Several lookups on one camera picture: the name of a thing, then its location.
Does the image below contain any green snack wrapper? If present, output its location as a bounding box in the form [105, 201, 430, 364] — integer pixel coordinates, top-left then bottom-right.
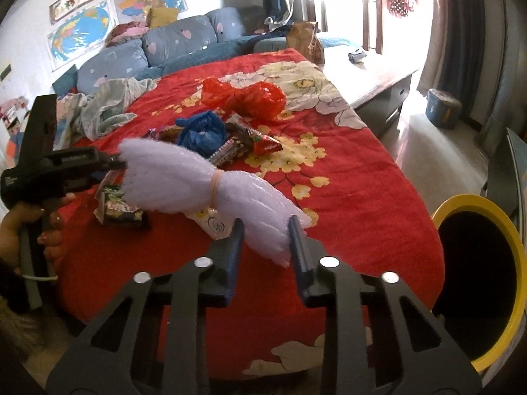
[94, 186, 150, 228]

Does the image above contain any white foam fruit net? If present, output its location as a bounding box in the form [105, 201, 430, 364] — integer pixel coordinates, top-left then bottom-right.
[119, 138, 312, 268]

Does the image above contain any white yellow plastic bag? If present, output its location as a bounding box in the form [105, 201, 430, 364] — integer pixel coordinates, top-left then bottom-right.
[185, 208, 234, 240]

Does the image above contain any blue plastic bag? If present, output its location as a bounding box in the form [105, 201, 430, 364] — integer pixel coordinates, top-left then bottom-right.
[175, 111, 228, 159]

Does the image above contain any brown chocolate bar wrapper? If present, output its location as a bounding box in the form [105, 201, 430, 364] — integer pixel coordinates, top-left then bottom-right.
[208, 137, 246, 168]

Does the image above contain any red snack wrapper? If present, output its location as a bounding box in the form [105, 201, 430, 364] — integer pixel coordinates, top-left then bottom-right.
[226, 113, 283, 156]

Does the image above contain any red plastic bag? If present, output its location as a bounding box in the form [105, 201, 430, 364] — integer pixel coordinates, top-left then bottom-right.
[200, 78, 287, 121]

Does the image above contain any purple snack wrapper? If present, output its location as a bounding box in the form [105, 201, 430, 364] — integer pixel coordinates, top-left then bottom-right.
[143, 125, 183, 144]

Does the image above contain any yellow rimmed trash bin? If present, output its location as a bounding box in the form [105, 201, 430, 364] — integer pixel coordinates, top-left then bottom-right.
[431, 194, 526, 373]

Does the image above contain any person's left hand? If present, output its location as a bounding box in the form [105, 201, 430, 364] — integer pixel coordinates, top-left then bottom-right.
[1, 202, 65, 275]

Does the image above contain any crumpled grey green cloth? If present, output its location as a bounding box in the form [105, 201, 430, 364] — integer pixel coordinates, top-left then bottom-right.
[54, 78, 157, 150]

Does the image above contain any red floral blanket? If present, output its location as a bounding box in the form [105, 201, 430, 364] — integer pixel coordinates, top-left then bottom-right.
[58, 50, 445, 380]

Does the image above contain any world map poster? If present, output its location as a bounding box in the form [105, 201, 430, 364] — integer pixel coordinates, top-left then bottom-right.
[47, 0, 113, 69]

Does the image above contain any pink clothes pile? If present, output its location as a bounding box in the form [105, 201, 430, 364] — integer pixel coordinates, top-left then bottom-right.
[104, 21, 149, 47]

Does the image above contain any glass top tv console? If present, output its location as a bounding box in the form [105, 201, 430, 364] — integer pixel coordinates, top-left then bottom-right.
[482, 128, 526, 238]

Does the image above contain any yellow cushion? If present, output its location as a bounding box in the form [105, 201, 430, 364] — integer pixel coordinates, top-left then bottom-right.
[147, 7, 179, 29]

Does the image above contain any blue storage bucket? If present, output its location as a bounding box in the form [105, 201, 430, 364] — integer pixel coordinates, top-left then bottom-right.
[425, 88, 463, 130]

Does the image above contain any dark coffee table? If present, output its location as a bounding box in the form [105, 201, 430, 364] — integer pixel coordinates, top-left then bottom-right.
[322, 45, 417, 138]

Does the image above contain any blue sectional sofa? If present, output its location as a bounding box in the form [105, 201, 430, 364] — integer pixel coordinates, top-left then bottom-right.
[52, 5, 356, 95]

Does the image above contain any dark right curtain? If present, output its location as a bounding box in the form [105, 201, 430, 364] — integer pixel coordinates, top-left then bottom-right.
[417, 0, 485, 120]

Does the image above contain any small toy on table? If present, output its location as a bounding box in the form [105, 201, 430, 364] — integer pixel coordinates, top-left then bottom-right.
[348, 49, 367, 64]

